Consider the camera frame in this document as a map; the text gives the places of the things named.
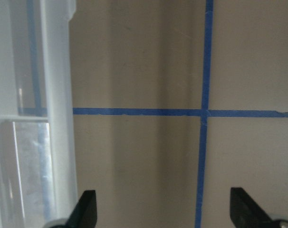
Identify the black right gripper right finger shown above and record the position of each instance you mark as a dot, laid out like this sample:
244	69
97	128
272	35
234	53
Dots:
246	213

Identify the clear plastic storage box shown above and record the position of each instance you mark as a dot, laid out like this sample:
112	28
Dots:
38	184

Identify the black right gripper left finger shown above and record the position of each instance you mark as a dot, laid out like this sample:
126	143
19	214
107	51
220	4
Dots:
84	214

